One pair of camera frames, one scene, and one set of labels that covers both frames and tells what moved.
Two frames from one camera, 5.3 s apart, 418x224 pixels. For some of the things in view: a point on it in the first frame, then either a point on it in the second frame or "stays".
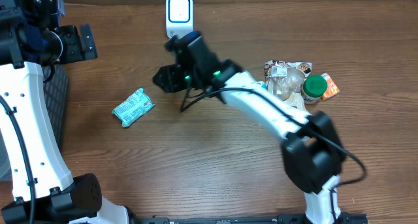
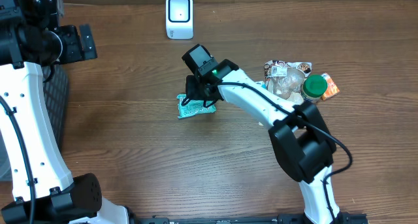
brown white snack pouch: (285, 79) stays
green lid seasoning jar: (313, 88) stays
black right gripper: (174, 74) to (195, 93)
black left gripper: (87, 41) stays
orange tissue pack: (332, 88) stays
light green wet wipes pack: (134, 108) to (192, 106)
